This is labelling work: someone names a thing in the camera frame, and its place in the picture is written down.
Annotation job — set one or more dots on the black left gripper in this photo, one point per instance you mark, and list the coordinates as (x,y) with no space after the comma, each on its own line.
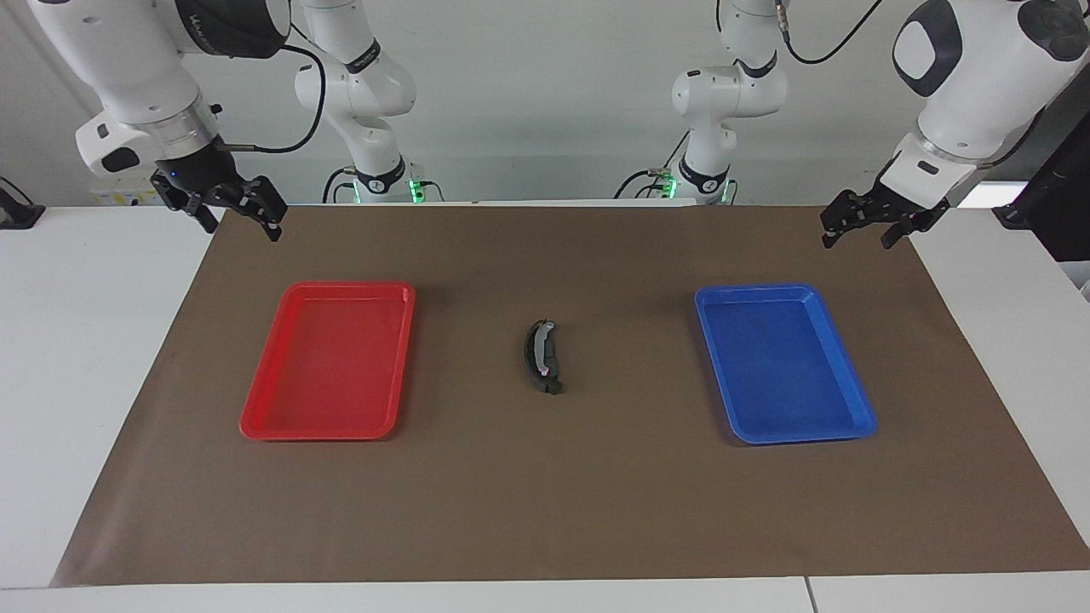
(869,209)

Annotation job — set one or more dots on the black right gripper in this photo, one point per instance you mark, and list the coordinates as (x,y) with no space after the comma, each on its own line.
(213,183)

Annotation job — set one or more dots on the long curved grey brake pad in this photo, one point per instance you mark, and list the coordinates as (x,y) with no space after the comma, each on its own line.
(540,349)

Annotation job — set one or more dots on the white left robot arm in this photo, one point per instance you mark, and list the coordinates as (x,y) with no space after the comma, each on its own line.
(971,94)

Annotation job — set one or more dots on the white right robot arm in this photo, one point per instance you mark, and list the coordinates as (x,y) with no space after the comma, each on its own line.
(128,68)

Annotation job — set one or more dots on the white power strip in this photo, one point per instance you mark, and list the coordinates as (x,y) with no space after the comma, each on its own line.
(119,194)

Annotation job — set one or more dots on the blue plastic tray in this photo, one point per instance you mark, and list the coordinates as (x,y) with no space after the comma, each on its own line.
(783,366)

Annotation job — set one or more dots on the red plastic tray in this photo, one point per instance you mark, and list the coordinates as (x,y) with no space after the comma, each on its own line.
(332,366)

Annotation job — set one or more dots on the black monitor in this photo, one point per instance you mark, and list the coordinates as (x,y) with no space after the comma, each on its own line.
(1060,196)

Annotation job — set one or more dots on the brown table mat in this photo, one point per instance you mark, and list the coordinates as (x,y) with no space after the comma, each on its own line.
(553,494)

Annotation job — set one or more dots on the black clamp mount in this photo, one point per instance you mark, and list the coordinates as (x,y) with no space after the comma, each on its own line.
(17,213)

